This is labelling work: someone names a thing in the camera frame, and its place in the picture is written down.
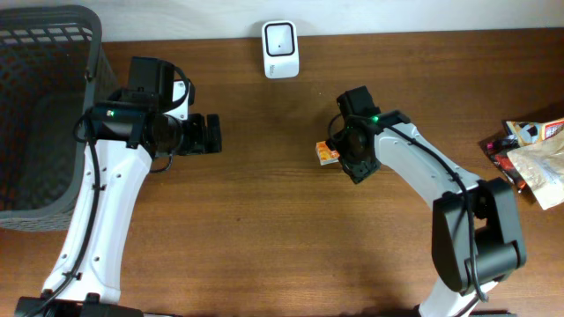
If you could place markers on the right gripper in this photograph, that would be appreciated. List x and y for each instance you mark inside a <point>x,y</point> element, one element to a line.
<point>331,145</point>

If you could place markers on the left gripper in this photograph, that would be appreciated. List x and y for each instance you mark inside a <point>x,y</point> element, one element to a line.
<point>211,133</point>

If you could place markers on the orange tissue pack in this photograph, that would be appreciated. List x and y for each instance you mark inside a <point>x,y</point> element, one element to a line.
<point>325,155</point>

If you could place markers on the black and red snack packet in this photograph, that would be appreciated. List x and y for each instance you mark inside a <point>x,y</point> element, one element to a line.
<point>496,148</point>

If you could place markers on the yellow wet wipes pack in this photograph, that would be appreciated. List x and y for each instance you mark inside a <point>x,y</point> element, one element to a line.
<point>528,133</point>

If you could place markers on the beige kraft paper pouch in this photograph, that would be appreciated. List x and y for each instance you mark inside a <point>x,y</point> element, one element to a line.
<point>541,167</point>

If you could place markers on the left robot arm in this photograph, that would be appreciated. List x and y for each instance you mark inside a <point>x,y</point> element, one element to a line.
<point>86,278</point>

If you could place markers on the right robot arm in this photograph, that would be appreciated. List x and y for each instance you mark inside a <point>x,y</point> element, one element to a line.
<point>477,238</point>

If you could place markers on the white barcode scanner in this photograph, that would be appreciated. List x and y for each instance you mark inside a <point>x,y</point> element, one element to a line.
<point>281,57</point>

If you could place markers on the dark grey plastic basket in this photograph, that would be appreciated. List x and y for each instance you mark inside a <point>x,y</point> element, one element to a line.
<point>53,67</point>

